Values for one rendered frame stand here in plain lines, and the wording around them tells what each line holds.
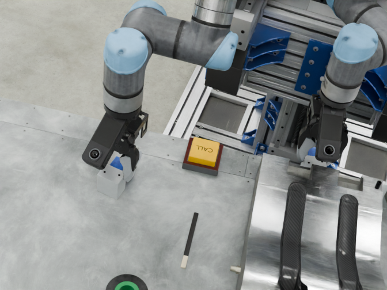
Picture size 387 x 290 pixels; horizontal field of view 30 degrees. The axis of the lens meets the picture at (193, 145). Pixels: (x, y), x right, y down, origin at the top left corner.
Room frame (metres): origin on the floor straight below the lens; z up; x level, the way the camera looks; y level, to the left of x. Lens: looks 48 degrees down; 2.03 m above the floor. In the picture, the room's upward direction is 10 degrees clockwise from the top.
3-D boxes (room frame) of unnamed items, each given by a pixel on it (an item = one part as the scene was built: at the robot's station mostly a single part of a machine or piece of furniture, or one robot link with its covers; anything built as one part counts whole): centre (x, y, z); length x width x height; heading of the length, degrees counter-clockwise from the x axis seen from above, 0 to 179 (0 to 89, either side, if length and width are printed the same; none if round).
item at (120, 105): (0.96, 0.15, 1.07); 0.08 x 0.08 x 0.05
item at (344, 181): (1.00, -0.34, 0.87); 0.05 x 0.05 x 0.04; 86
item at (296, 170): (1.01, -0.23, 0.87); 0.05 x 0.05 x 0.04; 86
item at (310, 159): (1.12, -0.27, 0.83); 0.13 x 0.05 x 0.05; 4
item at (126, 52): (0.97, 0.15, 1.14); 0.09 x 0.08 x 0.11; 174
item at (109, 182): (0.98, 0.14, 0.83); 0.13 x 0.05 x 0.05; 162
